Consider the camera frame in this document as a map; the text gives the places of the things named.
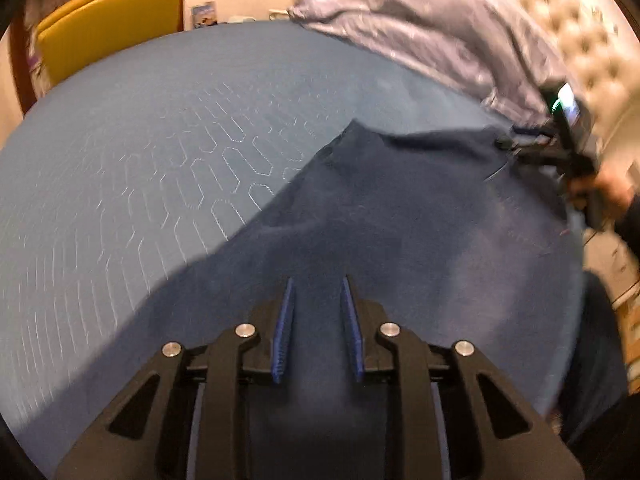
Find dark blue denim pants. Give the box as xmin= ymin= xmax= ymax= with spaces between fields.
xmin=10 ymin=120 xmax=583 ymax=480

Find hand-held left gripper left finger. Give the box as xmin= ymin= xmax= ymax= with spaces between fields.
xmin=54 ymin=277 xmax=297 ymax=480

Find yellow armchair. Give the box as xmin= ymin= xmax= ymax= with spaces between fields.
xmin=35 ymin=0 xmax=184 ymax=98

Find small wall picture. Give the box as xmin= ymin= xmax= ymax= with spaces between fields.
xmin=190 ymin=1 xmax=219 ymax=29

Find blue quilted bed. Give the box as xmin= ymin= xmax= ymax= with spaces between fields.
xmin=0 ymin=22 xmax=587 ymax=480

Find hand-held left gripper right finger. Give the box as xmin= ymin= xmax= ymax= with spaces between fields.
xmin=339 ymin=276 xmax=586 ymax=480

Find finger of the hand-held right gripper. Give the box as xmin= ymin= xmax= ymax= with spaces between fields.
xmin=494 ymin=138 xmax=563 ymax=167
xmin=509 ymin=127 xmax=557 ymax=140

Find beige tufted headboard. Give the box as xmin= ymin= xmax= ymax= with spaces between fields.
xmin=480 ymin=0 xmax=640 ymax=153

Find person's right hand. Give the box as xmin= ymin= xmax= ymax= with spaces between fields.
xmin=569 ymin=165 xmax=637 ymax=222

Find person's dark trouser leg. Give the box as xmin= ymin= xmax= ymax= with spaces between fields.
xmin=552 ymin=270 xmax=632 ymax=480

